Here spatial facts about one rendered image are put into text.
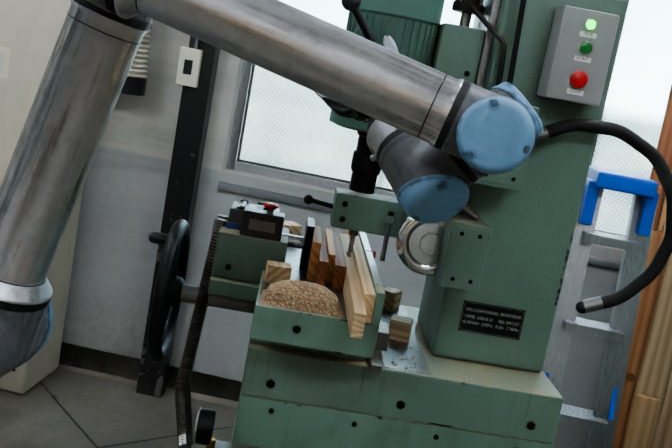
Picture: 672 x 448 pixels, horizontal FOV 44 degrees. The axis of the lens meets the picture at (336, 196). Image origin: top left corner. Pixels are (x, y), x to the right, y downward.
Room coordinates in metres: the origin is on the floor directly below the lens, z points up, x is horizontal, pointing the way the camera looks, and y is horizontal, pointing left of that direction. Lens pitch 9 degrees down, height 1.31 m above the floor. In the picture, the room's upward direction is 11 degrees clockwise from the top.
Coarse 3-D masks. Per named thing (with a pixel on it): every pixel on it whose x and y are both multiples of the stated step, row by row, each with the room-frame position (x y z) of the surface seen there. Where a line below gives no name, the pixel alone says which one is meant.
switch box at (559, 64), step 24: (552, 24) 1.54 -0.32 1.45; (576, 24) 1.49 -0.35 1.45; (600, 24) 1.49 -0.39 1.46; (552, 48) 1.51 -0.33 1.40; (576, 48) 1.49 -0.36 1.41; (600, 48) 1.49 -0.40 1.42; (552, 72) 1.49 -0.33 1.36; (600, 72) 1.50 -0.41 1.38; (552, 96) 1.49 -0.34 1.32; (576, 96) 1.49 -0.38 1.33; (600, 96) 1.50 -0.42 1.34
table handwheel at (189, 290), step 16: (176, 224) 1.59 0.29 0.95; (176, 240) 1.55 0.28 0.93; (176, 256) 1.53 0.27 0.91; (160, 272) 1.50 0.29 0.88; (176, 272) 1.74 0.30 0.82; (160, 288) 1.48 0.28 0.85; (176, 288) 1.60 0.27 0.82; (192, 288) 1.61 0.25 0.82; (160, 304) 1.48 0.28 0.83; (176, 304) 1.60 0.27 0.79; (208, 304) 1.61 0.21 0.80; (224, 304) 1.61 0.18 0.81; (240, 304) 1.61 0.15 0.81; (160, 320) 1.48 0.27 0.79; (176, 320) 1.71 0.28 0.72; (160, 336) 1.49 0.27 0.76; (160, 352) 1.52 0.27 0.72
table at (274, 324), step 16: (288, 256) 1.72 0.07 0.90; (304, 272) 1.61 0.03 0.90; (208, 288) 1.55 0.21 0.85; (224, 288) 1.55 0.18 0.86; (240, 288) 1.55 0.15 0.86; (256, 288) 1.55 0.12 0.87; (256, 304) 1.34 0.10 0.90; (256, 320) 1.34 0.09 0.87; (272, 320) 1.34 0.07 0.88; (288, 320) 1.35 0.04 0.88; (304, 320) 1.35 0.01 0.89; (320, 320) 1.35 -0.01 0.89; (336, 320) 1.35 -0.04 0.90; (256, 336) 1.34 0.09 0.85; (272, 336) 1.34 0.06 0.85; (288, 336) 1.35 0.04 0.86; (304, 336) 1.35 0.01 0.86; (320, 336) 1.35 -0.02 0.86; (336, 336) 1.35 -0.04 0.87; (368, 336) 1.35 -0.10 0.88; (336, 352) 1.35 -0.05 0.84; (352, 352) 1.35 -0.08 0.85; (368, 352) 1.35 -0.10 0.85
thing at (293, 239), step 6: (312, 222) 1.64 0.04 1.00; (306, 228) 1.63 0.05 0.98; (312, 228) 1.60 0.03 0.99; (282, 234) 1.64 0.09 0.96; (288, 234) 1.64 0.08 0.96; (306, 234) 1.60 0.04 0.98; (312, 234) 1.60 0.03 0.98; (288, 240) 1.63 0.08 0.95; (294, 240) 1.63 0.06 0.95; (300, 240) 1.63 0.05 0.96; (306, 240) 1.60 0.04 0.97; (312, 240) 1.60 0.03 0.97; (288, 246) 1.64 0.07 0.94; (294, 246) 1.63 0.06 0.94; (300, 246) 1.63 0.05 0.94; (306, 246) 1.60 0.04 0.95; (306, 252) 1.60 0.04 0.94; (300, 258) 1.66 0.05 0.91; (306, 258) 1.60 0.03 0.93; (300, 264) 1.60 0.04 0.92; (306, 264) 1.60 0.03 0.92; (306, 270) 1.60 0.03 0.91
